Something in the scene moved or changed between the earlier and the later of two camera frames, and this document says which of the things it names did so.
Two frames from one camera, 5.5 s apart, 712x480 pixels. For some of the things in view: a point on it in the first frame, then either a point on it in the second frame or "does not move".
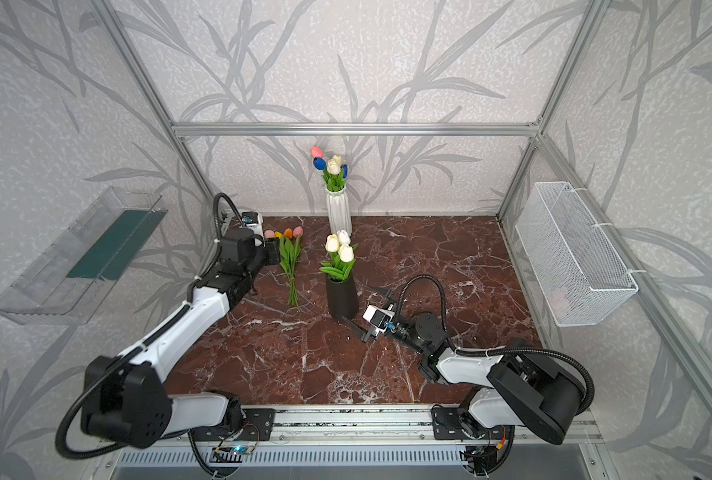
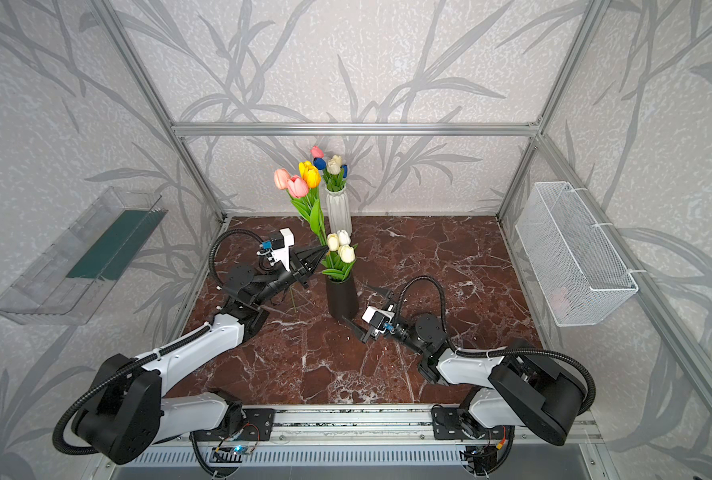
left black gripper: [270, 250] -> [293, 271]
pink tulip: [317, 152] does not move
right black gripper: [368, 327] does not move
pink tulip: [297, 232] -> [298, 186]
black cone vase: [343, 298] does not move
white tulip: [343, 237] does not move
